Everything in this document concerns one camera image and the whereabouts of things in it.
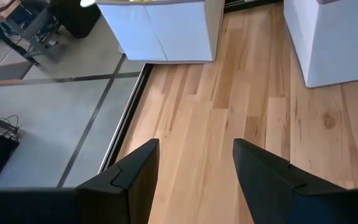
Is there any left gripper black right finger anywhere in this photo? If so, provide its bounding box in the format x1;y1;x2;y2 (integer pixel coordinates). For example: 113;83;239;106
232;138;354;224

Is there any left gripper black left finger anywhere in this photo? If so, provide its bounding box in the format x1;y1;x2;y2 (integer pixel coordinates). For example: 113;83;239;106
76;138;160;224

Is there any large white fabric bin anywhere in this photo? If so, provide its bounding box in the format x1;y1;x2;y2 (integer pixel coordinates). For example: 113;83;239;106
283;0;358;89

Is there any black round bin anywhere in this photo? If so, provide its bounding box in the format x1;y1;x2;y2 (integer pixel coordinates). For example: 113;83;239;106
49;0;103;39

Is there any wooden board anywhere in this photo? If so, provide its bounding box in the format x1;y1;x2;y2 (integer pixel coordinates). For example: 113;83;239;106
0;0;22;26

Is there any black table edge rail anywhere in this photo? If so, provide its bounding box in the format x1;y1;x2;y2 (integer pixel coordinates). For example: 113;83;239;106
98;63;154;174
224;0;284;14

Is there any black cable bundle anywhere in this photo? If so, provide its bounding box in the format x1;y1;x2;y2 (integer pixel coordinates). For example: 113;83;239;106
0;114;21;143

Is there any grey metal cart frame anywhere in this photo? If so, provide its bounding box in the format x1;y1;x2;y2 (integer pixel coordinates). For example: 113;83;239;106
0;0;62;67

